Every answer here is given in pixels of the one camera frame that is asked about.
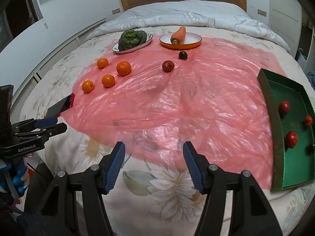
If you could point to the orange bowl with white inside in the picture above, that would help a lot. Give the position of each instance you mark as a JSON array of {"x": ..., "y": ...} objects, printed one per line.
[{"x": 192, "y": 40}]

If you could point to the small red apple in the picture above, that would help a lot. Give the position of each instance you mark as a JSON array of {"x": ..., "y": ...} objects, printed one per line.
[
  {"x": 291, "y": 139},
  {"x": 284, "y": 107},
  {"x": 308, "y": 121},
  {"x": 168, "y": 66}
]

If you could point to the white plate with blue rim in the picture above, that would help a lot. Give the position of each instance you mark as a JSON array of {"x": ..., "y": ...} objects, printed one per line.
[{"x": 145, "y": 43}]

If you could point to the white wardrobe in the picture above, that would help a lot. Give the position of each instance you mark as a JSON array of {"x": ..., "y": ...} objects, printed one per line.
[{"x": 285, "y": 9}]

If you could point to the green leafy vegetable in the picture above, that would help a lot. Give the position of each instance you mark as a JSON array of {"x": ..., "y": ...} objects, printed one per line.
[{"x": 131, "y": 39}]

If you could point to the wall switch panel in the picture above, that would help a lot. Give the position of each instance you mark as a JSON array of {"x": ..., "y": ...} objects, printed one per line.
[
  {"x": 115, "y": 11},
  {"x": 261, "y": 12}
]

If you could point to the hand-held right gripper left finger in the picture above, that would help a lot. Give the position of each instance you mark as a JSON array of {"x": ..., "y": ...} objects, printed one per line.
[{"x": 114, "y": 167}]

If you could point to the red smartphone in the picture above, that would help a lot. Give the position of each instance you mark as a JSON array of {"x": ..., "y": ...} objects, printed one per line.
[{"x": 60, "y": 105}]

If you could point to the white plastic bag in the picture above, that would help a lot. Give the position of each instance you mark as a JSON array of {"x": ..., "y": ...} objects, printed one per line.
[{"x": 300, "y": 54}]

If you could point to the pink plastic sheet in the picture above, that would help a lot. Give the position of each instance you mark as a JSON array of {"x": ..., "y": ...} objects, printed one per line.
[{"x": 184, "y": 98}]

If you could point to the orange mandarin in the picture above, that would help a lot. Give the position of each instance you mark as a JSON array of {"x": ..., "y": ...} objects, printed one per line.
[
  {"x": 87, "y": 86},
  {"x": 123, "y": 68},
  {"x": 108, "y": 81},
  {"x": 102, "y": 63}
]

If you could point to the dark purple plum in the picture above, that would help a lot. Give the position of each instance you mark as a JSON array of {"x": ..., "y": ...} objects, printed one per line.
[
  {"x": 312, "y": 147},
  {"x": 183, "y": 55}
]

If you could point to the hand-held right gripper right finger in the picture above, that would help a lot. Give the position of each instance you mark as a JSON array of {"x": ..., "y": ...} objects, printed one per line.
[{"x": 193, "y": 169}]

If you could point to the green rectangular tray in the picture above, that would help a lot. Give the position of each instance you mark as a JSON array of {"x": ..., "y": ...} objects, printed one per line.
[{"x": 292, "y": 157}]

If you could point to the person's left hand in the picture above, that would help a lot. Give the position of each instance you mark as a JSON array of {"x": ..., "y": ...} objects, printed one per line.
[{"x": 17, "y": 179}]

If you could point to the white quilt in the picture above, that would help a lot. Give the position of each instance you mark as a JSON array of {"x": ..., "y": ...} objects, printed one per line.
[{"x": 187, "y": 14}]

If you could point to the floral bedsheet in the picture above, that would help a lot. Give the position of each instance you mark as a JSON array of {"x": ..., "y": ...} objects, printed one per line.
[{"x": 157, "y": 196}]

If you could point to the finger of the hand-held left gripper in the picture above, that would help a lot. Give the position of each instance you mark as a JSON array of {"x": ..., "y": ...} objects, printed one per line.
[
  {"x": 57, "y": 128},
  {"x": 46, "y": 121}
]

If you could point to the orange carrot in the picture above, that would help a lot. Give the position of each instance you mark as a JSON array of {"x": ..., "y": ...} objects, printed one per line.
[{"x": 179, "y": 35}]

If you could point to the blue towel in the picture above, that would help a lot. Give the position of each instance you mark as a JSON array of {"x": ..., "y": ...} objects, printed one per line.
[{"x": 311, "y": 78}]

